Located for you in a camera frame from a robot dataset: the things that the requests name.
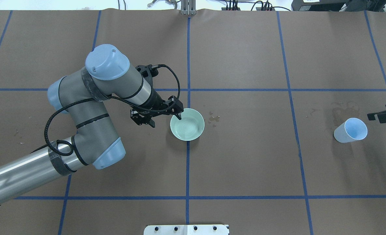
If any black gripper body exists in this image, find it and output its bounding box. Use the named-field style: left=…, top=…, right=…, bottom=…
left=147, top=89, right=170, bottom=116

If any light blue plastic cup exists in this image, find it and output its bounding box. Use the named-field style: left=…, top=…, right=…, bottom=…
left=333, top=118, right=368, bottom=143

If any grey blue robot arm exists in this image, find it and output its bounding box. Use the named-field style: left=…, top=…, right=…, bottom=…
left=0, top=44, right=184, bottom=206

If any black device top right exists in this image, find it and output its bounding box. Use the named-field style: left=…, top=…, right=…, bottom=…
left=291, top=0, right=386, bottom=12

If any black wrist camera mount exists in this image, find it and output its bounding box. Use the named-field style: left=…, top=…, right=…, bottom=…
left=135, top=64, right=159, bottom=87

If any grey metal camera post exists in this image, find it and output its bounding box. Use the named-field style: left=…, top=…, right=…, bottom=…
left=180, top=0, right=197, bottom=15

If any black cables table edge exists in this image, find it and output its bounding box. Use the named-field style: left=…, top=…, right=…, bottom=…
left=217, top=0, right=293, bottom=11

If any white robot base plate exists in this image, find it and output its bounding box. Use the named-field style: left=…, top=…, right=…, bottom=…
left=143, top=224, right=230, bottom=235

